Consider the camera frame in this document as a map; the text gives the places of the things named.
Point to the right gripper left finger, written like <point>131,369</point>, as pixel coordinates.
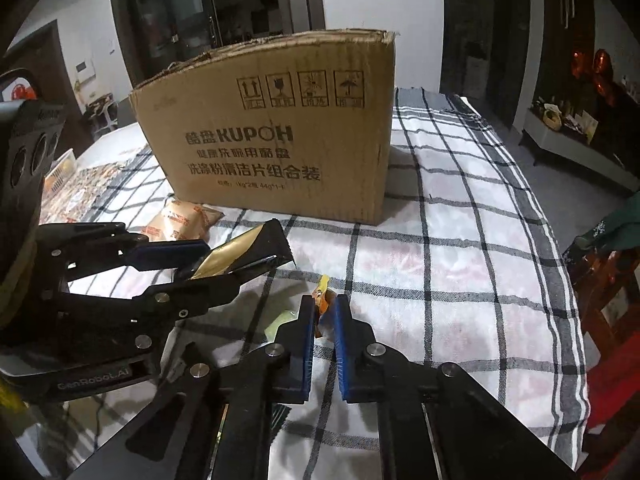
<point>211,422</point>

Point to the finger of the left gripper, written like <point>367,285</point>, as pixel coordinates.
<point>175,254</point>
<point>175,301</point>

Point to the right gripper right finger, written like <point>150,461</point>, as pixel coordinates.
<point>434,422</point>

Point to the tan fortune biscuit packet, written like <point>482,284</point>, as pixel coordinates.
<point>180,220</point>

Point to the black gold snack packet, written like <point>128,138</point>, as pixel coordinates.
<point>253,253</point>

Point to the yellow orange jelly snack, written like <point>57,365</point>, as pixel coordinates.
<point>321,295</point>

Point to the green cracker snack packet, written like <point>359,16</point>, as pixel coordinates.
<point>279,415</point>

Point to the green candy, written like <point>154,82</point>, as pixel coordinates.
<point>282,318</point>

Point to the floral patterned placemat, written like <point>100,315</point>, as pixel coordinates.
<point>69,197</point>

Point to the plastic food container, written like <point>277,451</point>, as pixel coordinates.
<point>62,170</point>

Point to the checkered white tablecloth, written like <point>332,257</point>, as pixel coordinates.
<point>464,268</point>

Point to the white shelf rack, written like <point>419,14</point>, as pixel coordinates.
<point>101,115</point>

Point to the brown cardboard box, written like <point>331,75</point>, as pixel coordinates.
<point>295,124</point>

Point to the red fu door poster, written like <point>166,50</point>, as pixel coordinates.
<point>18,88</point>

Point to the red wooden chair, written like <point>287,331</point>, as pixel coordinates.
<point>607,294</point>

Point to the dark glass sliding door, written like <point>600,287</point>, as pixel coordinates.
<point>154,34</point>

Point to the green cloth on chair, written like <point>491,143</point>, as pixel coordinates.
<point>616,231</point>

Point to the white low tv cabinet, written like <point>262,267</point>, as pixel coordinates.
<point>559,144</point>

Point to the red balloons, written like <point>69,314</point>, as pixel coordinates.
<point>597,69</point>

